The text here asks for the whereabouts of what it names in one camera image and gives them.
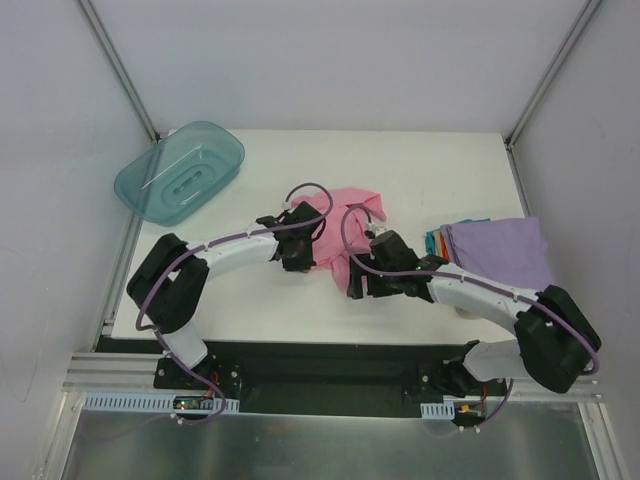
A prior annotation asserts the left white cable duct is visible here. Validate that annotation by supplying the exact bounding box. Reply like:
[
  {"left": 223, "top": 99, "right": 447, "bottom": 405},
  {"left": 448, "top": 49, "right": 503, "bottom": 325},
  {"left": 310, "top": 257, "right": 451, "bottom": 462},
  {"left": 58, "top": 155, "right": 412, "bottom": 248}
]
[{"left": 84, "top": 393, "right": 222, "bottom": 415}]

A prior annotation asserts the right aluminium frame post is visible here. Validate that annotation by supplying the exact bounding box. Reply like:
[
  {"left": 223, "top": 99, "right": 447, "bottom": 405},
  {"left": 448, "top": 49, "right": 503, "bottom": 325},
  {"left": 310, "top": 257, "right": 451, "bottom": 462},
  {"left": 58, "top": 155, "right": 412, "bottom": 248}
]
[{"left": 504, "top": 0, "right": 604, "bottom": 146}]

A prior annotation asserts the aluminium frame post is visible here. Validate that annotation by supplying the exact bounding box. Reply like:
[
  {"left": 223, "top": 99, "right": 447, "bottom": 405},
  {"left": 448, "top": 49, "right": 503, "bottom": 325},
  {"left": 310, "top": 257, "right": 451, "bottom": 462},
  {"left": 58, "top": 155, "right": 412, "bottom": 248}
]
[
  {"left": 504, "top": 0, "right": 604, "bottom": 146},
  {"left": 75, "top": 0, "right": 160, "bottom": 143}
]

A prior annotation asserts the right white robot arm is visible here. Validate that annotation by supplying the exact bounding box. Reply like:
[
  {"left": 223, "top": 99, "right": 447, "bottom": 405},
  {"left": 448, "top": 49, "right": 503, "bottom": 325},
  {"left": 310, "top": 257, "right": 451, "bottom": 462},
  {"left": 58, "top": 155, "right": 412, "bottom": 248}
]
[{"left": 347, "top": 230, "right": 602, "bottom": 398}]

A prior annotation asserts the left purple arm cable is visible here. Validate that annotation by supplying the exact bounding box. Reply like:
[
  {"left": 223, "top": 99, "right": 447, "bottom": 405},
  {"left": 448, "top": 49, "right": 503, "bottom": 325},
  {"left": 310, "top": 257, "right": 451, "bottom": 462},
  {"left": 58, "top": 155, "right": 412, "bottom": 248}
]
[{"left": 134, "top": 182, "right": 335, "bottom": 371}]

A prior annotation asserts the teal folded t shirt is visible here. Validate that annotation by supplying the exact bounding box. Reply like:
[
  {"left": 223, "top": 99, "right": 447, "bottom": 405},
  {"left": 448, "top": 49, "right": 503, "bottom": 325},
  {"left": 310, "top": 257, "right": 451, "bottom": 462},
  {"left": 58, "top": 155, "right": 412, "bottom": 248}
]
[{"left": 424, "top": 216, "right": 494, "bottom": 254}]

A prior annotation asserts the left aluminium frame post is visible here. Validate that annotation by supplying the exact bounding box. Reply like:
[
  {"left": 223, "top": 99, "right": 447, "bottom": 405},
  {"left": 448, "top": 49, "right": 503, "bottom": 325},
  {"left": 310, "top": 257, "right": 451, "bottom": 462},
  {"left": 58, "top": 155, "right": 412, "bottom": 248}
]
[{"left": 75, "top": 0, "right": 160, "bottom": 143}]

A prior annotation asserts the front aluminium frame rail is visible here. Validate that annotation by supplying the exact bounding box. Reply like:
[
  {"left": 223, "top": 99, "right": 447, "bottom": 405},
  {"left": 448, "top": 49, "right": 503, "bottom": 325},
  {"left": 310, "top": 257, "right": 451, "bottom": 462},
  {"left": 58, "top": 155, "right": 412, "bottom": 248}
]
[{"left": 63, "top": 351, "right": 171, "bottom": 392}]

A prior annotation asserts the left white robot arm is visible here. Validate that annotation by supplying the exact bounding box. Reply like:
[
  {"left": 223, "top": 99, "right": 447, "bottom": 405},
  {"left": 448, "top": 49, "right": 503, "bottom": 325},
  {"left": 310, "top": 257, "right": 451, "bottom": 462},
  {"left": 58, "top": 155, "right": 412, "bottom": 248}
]
[{"left": 126, "top": 201, "right": 326, "bottom": 389}]

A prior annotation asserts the teal plastic tub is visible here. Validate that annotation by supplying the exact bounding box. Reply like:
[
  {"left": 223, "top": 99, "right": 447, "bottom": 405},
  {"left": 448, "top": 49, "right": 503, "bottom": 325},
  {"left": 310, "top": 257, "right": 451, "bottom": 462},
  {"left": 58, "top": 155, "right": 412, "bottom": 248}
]
[{"left": 114, "top": 121, "right": 245, "bottom": 227}]

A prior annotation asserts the right white cable duct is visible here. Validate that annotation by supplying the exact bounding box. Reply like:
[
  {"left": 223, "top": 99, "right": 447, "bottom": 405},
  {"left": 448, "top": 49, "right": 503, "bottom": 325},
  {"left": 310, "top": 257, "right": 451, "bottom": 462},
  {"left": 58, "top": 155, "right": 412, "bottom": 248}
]
[{"left": 420, "top": 401, "right": 456, "bottom": 421}]

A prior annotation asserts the pink t shirt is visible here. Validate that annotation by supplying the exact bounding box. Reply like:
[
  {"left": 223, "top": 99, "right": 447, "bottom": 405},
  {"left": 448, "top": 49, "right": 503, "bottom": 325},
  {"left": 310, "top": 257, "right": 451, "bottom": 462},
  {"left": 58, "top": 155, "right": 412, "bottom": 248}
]
[{"left": 312, "top": 187, "right": 387, "bottom": 294}]

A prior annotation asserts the white cable duct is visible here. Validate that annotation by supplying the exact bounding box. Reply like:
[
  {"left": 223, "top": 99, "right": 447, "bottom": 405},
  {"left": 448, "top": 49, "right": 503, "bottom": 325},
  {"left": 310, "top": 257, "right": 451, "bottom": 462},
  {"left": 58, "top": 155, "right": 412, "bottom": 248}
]
[
  {"left": 84, "top": 393, "right": 222, "bottom": 415},
  {"left": 420, "top": 401, "right": 456, "bottom": 421}
]

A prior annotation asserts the purple folded t shirt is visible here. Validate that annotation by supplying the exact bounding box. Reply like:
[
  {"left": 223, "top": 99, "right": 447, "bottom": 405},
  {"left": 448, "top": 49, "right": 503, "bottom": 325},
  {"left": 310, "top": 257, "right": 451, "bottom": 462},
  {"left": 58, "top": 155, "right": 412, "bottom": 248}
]
[{"left": 440, "top": 217, "right": 553, "bottom": 291}]

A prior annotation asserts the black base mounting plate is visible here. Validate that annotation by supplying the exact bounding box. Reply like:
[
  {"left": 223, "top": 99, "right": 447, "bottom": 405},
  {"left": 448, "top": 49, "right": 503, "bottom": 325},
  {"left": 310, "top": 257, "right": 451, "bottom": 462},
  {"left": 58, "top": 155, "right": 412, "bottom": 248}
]
[{"left": 94, "top": 337, "right": 516, "bottom": 419}]

